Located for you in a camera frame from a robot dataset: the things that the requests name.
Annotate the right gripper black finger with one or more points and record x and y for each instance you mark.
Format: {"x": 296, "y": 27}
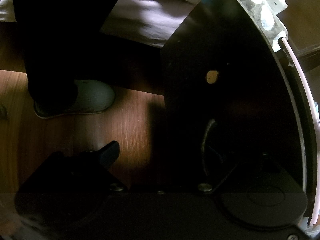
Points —
{"x": 99, "y": 162}

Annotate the dark green slipper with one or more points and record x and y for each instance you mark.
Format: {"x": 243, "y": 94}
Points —
{"x": 72, "y": 98}

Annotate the dark wooden nightstand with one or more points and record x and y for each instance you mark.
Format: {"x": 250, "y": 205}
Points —
{"x": 269, "y": 204}

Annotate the lilac bed sheet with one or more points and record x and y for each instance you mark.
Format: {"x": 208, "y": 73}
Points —
{"x": 151, "y": 22}

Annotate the metal upper drawer handle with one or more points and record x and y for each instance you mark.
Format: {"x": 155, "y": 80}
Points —
{"x": 206, "y": 133}

